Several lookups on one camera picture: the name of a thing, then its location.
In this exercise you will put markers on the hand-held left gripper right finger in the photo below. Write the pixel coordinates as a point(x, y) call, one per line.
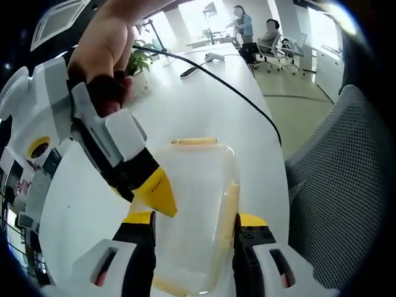
point(250, 256)

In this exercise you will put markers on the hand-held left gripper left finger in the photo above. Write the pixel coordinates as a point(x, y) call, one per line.
point(136, 253)

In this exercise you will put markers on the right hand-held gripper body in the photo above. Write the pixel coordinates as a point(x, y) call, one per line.
point(34, 102)

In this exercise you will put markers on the clear plastic box yellow buckle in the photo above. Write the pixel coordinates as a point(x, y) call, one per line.
point(191, 191)

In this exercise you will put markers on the person's right hand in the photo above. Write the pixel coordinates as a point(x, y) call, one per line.
point(105, 43)

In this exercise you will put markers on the green potted plant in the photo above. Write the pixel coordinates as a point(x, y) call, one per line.
point(139, 62)

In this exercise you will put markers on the ceiling air vent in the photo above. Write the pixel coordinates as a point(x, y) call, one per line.
point(55, 23)

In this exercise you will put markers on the black remote control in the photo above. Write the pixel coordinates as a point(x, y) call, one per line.
point(188, 72)

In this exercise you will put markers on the black tripod stand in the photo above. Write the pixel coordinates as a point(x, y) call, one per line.
point(154, 34)

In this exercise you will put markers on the white mesh office chair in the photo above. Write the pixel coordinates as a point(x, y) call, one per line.
point(346, 185)

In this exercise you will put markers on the white handheld controller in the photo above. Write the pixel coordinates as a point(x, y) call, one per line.
point(214, 57)

